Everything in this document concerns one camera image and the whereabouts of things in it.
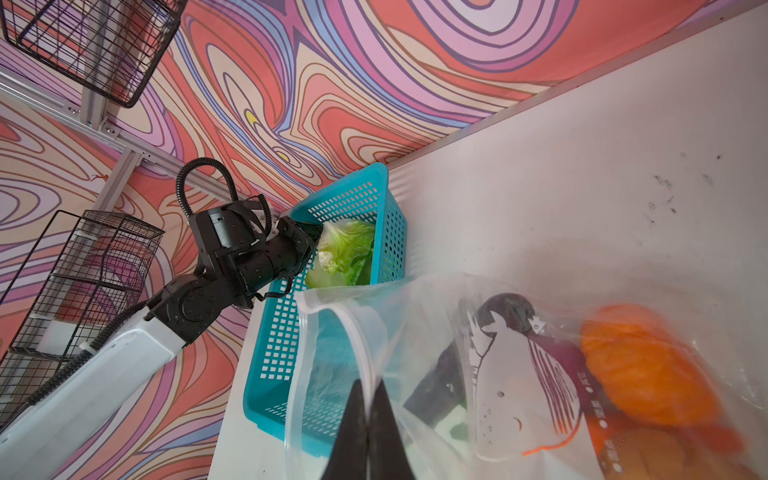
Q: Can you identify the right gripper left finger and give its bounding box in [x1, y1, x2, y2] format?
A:
[321, 380, 368, 480]

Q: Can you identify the black eggplant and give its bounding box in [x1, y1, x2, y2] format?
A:
[404, 342, 467, 427]

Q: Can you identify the left black wire basket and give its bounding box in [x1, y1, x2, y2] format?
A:
[1, 210, 164, 426]

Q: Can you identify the back black wire basket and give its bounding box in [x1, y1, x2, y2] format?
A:
[1, 0, 187, 108]

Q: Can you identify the clear zip top bag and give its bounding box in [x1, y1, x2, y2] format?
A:
[285, 274, 767, 479]

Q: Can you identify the green lettuce leaf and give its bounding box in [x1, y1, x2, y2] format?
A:
[306, 219, 376, 289]

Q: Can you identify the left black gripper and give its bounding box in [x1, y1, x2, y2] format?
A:
[188, 200, 323, 306]

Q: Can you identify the brown potato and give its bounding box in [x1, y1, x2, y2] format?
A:
[598, 428, 759, 479]

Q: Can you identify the black wire basket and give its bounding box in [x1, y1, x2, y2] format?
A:
[1, 210, 164, 426]
[1, 0, 187, 108]

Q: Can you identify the teal plastic basket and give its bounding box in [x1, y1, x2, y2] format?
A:
[243, 164, 407, 458]

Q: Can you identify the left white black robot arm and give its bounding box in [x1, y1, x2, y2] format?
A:
[1, 199, 323, 479]

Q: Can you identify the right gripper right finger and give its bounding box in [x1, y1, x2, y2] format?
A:
[368, 381, 415, 480]

